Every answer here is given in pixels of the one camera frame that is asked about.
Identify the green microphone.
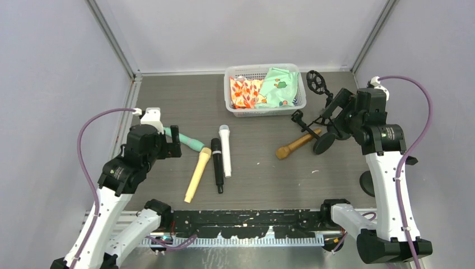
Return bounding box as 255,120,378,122
179,133,205,152

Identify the gold brown microphone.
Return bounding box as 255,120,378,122
276,133,314,160

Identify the black round-base mic stand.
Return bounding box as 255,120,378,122
291,110,336,155

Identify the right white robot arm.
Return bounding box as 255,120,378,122
321,88,433,264

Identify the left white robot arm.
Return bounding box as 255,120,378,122
51,124,181,268

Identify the cream yellow microphone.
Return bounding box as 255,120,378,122
184,147,212,203

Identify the black microphone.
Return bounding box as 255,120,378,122
211,138,224,194

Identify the white microphone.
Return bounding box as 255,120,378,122
218,124,232,178

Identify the green patterned cloth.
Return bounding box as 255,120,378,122
256,67,299,109

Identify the white plastic basket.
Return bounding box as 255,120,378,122
223,63,306,117

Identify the orange patterned cloth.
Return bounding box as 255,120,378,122
229,76,267,109

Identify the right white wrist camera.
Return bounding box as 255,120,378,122
367,76,389,101

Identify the black tripod shock-mount stand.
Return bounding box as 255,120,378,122
306,70,334,127

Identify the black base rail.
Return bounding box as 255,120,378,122
159,209,341,239

